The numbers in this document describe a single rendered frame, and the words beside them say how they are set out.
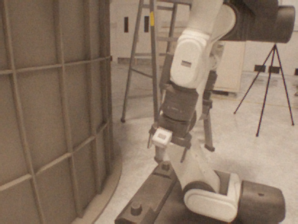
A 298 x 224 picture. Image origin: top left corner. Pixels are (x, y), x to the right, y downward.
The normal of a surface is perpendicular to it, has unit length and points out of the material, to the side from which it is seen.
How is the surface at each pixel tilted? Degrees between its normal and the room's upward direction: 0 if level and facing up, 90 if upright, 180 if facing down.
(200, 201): 90
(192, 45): 90
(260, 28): 113
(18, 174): 90
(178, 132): 90
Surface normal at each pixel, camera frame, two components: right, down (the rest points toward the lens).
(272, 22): -0.39, 0.63
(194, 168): -0.41, 0.28
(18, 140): 0.83, 0.19
